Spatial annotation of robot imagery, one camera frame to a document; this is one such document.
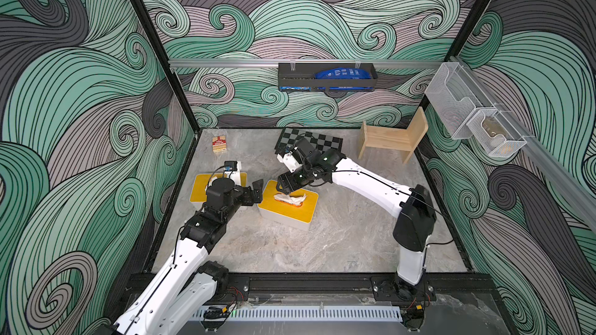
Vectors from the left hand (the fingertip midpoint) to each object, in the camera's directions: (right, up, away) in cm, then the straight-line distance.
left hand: (249, 178), depth 76 cm
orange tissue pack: (+16, -9, +4) cm, 19 cm away
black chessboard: (+28, +13, +35) cm, 47 cm away
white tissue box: (+12, -16, +6) cm, 21 cm away
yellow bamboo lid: (+19, -13, +5) cm, 24 cm away
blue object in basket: (+35, +40, +16) cm, 56 cm away
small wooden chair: (+61, +14, +27) cm, 69 cm away
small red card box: (-22, +12, +37) cm, 45 cm away
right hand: (+12, -3, +6) cm, 14 cm away
